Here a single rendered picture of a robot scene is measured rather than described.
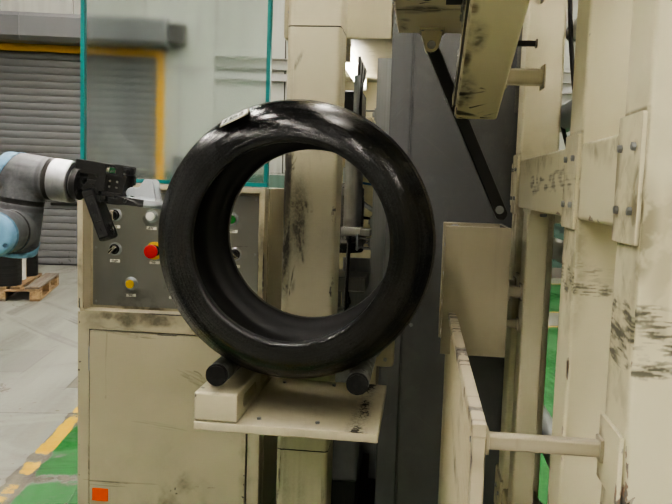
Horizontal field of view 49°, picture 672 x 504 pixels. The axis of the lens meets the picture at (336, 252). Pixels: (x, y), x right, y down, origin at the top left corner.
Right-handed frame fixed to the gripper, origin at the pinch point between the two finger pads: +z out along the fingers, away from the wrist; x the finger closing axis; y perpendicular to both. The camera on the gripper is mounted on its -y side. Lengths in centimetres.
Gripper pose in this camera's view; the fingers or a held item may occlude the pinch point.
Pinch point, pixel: (164, 207)
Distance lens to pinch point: 157.9
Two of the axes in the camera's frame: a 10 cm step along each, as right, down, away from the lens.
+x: 1.2, -0.9, 9.9
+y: 1.5, -9.8, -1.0
